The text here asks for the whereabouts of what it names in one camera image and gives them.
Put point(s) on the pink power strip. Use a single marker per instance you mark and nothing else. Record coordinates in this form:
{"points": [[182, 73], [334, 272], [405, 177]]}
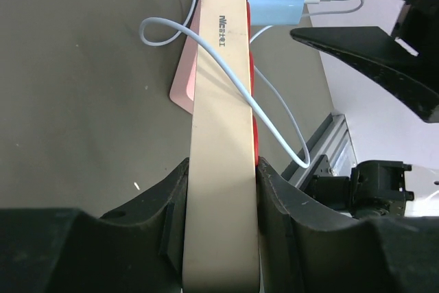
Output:
{"points": [[183, 86]]}

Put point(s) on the beige red power strip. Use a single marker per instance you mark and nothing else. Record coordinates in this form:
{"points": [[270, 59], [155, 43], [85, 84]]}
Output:
{"points": [[221, 250]]}

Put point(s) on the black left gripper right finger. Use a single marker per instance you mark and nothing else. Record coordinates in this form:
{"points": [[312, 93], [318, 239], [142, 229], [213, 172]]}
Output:
{"points": [[309, 247]]}

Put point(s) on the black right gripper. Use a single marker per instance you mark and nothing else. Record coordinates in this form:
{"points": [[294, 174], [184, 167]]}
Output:
{"points": [[370, 51]]}

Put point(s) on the aluminium frame rail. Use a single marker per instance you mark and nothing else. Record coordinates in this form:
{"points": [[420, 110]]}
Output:
{"points": [[331, 142]]}

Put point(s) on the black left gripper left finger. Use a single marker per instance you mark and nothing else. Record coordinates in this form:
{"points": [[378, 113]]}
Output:
{"points": [[136, 247]]}

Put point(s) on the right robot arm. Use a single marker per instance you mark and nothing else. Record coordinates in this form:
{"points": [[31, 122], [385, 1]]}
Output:
{"points": [[377, 188]]}

